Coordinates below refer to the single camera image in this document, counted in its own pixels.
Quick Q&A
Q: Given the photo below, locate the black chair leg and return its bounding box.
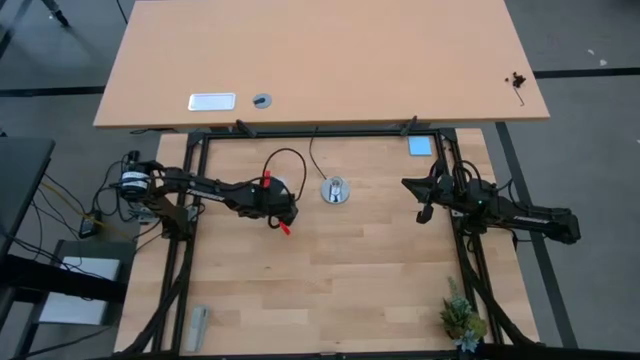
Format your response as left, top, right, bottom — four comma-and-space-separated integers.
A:
39, 0, 71, 28

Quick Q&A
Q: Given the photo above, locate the black power adapter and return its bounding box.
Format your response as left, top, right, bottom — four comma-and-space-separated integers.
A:
78, 209, 104, 240

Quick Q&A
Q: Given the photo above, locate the chrome lamp socket base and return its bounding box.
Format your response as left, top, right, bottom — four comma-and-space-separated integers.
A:
320, 175, 351, 205

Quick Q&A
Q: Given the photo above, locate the black desk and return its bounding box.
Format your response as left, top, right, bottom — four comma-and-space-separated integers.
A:
0, 137, 127, 331

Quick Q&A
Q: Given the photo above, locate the silver rectangular desk plate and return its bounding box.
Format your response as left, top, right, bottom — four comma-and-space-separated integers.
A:
187, 92, 237, 112

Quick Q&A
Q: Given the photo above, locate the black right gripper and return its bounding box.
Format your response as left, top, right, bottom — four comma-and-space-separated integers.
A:
401, 160, 455, 224

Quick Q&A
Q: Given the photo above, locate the dark screws and hex key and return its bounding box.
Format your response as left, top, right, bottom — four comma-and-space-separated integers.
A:
503, 71, 527, 108

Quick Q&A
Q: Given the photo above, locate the thin black socket cable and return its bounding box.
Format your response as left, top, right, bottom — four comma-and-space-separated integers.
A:
308, 126, 330, 181

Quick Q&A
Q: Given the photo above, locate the artificial succulent plant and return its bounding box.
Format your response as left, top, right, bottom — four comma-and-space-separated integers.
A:
438, 276, 489, 354

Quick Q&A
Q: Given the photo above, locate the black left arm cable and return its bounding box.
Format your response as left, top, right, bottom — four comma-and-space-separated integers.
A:
262, 147, 307, 201

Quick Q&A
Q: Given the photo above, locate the light blue square pad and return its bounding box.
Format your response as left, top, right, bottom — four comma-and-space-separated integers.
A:
407, 135, 434, 157

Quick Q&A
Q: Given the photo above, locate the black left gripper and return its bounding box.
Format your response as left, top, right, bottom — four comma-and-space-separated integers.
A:
234, 180, 300, 224

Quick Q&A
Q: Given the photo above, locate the white box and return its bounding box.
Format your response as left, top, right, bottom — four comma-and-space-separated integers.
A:
38, 256, 121, 326

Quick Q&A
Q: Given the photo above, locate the beige wooden desk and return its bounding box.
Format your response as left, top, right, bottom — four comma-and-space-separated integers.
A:
93, 0, 551, 130

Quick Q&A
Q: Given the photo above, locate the grey metal bracket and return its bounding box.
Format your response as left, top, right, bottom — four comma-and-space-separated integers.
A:
128, 204, 164, 225

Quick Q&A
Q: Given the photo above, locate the black aluminium table frame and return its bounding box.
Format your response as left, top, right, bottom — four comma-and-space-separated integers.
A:
112, 127, 546, 360

